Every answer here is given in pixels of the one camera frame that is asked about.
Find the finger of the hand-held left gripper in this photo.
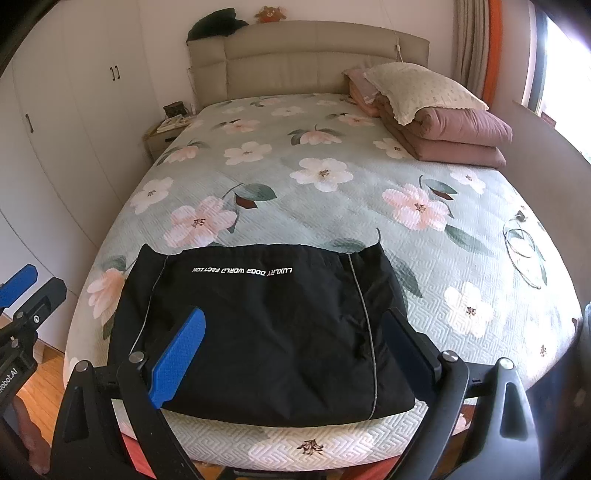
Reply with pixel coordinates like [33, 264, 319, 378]
[0, 264, 39, 309]
[14, 277, 68, 334]

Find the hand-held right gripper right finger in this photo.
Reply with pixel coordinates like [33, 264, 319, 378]
[382, 308, 541, 480]

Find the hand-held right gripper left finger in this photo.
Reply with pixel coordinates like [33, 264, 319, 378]
[50, 307, 206, 480]

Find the black hooded jacket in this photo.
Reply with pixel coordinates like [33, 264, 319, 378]
[111, 244, 416, 422]

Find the white wardrobe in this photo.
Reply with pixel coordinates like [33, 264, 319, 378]
[0, 0, 195, 358]

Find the bed with floral bedspread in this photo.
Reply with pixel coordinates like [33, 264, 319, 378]
[62, 92, 584, 468]

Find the beige nightstand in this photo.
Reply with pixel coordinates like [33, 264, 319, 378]
[145, 115, 195, 163]

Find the folded pink quilt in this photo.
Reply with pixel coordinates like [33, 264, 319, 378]
[342, 68, 513, 168]

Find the grey side ledge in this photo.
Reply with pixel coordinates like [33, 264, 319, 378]
[488, 98, 591, 317]

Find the cream textured pillow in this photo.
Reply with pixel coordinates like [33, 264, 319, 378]
[363, 62, 489, 127]

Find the beige padded headboard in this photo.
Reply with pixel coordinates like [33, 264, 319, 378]
[187, 21, 430, 114]

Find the grey and orange curtain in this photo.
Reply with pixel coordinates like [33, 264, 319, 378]
[455, 0, 539, 110]

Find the window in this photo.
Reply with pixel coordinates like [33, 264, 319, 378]
[521, 0, 591, 163]

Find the dark cloth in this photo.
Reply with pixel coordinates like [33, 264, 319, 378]
[187, 8, 250, 43]

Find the brown plush toy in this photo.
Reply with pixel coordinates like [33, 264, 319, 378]
[255, 6, 287, 25]

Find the thin coiled cable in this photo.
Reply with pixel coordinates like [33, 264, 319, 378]
[502, 210, 549, 290]

